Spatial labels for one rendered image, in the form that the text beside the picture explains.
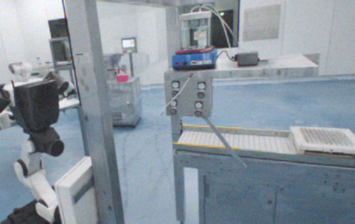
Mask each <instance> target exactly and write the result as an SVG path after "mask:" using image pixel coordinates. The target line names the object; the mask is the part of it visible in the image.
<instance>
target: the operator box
mask: <svg viewBox="0 0 355 224"><path fill-rule="evenodd" d="M90 160H91V157H84V158H83V159H82V160H81V161H80V162H78V163H77V164H76V165H75V166H74V167H73V168H71V169H70V170H69V171H68V172H67V174H66V175H64V176H63V177H62V178H61V179H60V180H57V181H56V182H55V183H54V191H55V194H56V198H57V203H58V209H59V213H61V214H60V216H61V217H62V224H101V221H100V212H99V207H98V201H97V193H96V187H95V182H94V176H93V167H92V162H90Z"/></svg>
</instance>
